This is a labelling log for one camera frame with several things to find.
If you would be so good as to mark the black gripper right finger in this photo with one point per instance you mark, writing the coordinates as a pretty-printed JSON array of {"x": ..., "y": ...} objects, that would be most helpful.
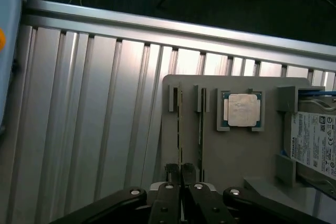
[{"x": 204, "y": 205}]

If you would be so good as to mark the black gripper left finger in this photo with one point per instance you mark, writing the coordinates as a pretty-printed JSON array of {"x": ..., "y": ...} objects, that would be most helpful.
[{"x": 165, "y": 205}]

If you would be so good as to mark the grey parts rack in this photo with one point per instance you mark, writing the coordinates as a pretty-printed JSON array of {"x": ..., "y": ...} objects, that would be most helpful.
[{"x": 236, "y": 150}]

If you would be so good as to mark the CPU with silver lid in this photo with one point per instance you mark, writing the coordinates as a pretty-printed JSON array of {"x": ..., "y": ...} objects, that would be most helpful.
[{"x": 242, "y": 110}]

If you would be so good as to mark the Toshiba hard disk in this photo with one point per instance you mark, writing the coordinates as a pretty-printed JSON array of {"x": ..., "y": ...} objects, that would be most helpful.
[{"x": 315, "y": 140}]

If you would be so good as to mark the orange round knob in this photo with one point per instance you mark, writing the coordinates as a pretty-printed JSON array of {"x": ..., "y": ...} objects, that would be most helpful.
[{"x": 1, "y": 40}]

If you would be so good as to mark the light grey case panel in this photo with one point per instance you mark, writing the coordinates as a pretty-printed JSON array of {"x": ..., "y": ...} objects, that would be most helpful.
[{"x": 9, "y": 6}]

